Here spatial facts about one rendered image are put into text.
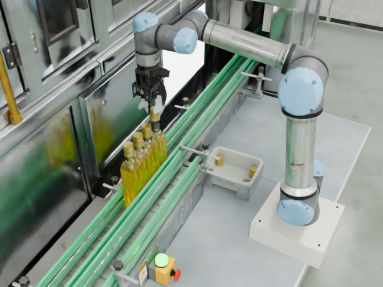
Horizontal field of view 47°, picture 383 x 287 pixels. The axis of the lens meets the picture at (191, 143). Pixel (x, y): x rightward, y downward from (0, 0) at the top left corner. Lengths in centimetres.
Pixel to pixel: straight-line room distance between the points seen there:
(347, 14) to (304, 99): 399
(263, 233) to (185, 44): 75
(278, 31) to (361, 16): 292
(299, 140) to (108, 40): 68
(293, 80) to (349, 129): 113
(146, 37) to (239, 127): 98
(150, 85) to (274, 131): 93
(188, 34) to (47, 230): 78
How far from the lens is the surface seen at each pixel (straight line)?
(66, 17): 136
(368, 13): 515
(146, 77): 143
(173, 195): 158
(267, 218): 167
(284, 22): 228
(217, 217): 177
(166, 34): 132
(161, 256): 152
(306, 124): 129
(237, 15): 249
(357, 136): 228
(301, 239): 163
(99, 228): 155
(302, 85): 121
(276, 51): 137
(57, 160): 145
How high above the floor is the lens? 208
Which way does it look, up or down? 39 degrees down
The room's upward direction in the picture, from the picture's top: straight up
